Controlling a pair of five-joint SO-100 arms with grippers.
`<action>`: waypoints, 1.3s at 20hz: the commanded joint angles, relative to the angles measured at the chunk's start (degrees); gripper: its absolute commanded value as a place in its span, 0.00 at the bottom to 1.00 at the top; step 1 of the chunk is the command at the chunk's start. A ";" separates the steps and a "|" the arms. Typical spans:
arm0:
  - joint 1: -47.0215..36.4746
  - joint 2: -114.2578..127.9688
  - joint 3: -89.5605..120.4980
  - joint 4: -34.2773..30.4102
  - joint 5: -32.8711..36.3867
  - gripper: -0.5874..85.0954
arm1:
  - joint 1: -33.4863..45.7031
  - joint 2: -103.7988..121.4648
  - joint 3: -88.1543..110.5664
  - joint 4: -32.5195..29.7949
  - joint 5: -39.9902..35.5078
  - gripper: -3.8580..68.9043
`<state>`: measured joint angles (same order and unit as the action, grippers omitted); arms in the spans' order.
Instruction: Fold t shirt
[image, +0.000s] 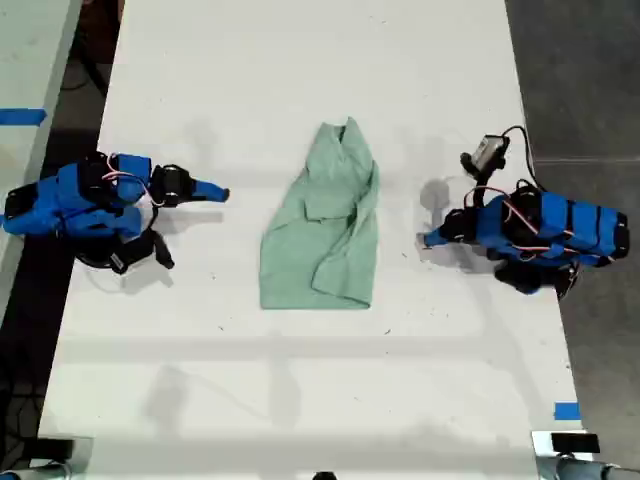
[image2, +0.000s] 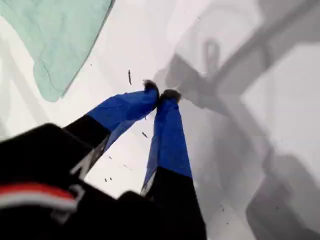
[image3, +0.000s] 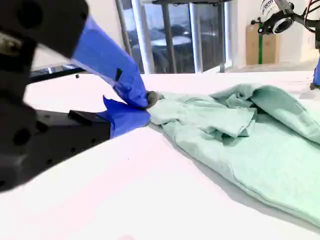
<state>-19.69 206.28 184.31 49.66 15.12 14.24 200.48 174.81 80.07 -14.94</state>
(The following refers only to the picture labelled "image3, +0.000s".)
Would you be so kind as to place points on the glass window wall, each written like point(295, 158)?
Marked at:
point(180, 45)

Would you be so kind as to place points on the grey metal pole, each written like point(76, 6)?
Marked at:
point(125, 27)

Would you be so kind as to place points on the camera black stalk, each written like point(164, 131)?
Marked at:
point(306, 18)

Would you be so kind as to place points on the pale green T-shirt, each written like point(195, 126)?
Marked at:
point(250, 150)

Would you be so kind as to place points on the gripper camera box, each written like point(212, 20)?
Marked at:
point(277, 17)

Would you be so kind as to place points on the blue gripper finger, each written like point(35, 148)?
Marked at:
point(125, 117)
point(107, 57)
point(316, 72)

